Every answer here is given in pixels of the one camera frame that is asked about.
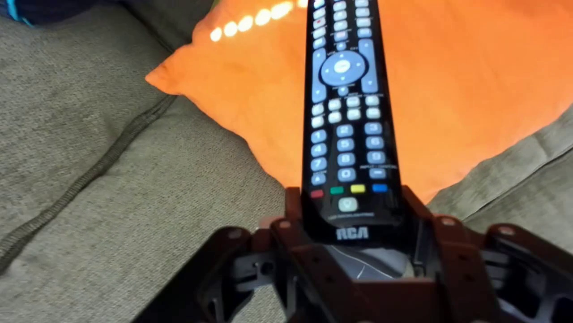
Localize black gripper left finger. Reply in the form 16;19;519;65
131;186;373;323

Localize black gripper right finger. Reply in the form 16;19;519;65
392;186;573;323

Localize black RCA remote blue buttons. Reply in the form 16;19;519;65
299;0;408;247

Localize grey-brown fabric sofa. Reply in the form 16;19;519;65
0;0;573;323

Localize orange pillow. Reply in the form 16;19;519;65
143;0;573;207

